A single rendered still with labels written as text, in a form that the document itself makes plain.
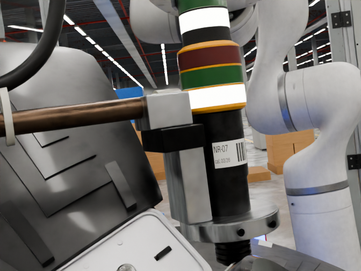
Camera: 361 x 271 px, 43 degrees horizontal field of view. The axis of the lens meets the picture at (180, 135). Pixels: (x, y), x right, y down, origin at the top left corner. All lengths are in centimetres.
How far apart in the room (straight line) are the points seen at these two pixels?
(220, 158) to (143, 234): 7
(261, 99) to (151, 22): 39
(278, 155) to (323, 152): 754
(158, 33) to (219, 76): 27
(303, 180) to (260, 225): 59
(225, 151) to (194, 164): 2
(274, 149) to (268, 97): 750
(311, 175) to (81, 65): 56
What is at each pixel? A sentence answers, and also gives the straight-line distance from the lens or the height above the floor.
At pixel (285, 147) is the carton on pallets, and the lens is 842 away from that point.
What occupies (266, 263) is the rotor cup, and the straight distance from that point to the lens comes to 26.
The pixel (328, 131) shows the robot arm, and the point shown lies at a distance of 87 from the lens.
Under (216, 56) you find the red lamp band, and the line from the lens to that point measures 30.
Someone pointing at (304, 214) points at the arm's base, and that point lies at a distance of 89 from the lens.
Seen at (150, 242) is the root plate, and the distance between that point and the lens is 29.
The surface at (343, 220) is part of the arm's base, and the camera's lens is 90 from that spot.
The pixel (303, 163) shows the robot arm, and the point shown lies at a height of 122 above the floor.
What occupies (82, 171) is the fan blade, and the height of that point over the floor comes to 131.
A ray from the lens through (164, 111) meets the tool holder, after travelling 28.
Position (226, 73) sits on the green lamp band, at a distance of 30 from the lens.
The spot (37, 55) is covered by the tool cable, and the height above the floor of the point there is 139.
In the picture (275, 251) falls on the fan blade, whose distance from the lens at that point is 55.
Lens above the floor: 135
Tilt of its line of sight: 3 degrees down
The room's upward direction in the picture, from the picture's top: 8 degrees counter-clockwise
